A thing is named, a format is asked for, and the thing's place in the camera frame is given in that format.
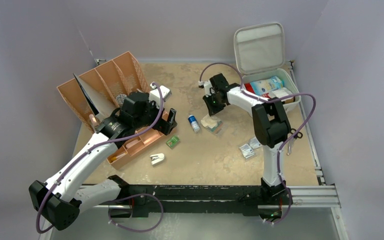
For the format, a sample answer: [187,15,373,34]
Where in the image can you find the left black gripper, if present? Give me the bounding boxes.
[133,96,176,135]

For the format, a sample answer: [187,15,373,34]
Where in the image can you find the red first aid pouch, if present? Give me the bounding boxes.
[244,83,255,94]

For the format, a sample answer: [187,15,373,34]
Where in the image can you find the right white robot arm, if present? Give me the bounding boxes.
[198,73,291,204]

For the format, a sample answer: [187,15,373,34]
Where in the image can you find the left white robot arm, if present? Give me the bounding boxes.
[28,87,177,234]

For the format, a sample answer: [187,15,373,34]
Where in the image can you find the green small box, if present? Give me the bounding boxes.
[166,135,180,149]

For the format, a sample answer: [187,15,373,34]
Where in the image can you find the blue white bandage roll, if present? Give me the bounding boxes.
[187,114,201,133]

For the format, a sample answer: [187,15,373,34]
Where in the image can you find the beige gauze wrap packet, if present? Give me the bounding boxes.
[200,114,224,135]

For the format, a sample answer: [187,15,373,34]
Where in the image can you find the white stapler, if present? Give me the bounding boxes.
[150,153,165,167]

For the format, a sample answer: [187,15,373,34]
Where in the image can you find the pink desk tray organizer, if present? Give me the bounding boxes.
[107,129,168,170]

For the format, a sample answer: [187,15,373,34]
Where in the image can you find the blue grey tape roll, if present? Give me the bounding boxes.
[115,93,127,107]

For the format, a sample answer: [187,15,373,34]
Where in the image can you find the alcohol pad sachet pair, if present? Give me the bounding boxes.
[239,143,255,159]

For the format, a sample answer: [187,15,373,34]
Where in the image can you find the pink file organizer rack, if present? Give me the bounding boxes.
[57,51,150,132]

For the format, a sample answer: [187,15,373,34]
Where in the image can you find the grey open storage case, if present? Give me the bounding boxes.
[233,22,299,94]

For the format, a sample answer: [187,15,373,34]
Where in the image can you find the dark folder in rack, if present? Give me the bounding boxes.
[73,73,99,115]

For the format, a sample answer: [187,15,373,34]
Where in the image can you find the black grey scissors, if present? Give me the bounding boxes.
[286,128,303,156]

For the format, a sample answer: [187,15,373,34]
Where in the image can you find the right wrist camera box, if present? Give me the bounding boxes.
[202,80,212,97]

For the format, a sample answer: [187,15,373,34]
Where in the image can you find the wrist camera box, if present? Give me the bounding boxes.
[148,82,172,104]
[202,80,212,97]

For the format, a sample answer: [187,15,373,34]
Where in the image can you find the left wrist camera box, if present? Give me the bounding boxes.
[148,82,172,104]

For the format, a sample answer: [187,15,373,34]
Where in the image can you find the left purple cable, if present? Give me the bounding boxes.
[35,82,165,235]

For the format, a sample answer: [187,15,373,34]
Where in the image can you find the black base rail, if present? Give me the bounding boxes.
[109,175,293,220]

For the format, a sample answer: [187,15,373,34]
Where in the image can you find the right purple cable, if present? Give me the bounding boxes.
[199,62,317,226]

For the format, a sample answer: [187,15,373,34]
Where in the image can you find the base loop purple cable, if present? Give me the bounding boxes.
[107,193,165,233]

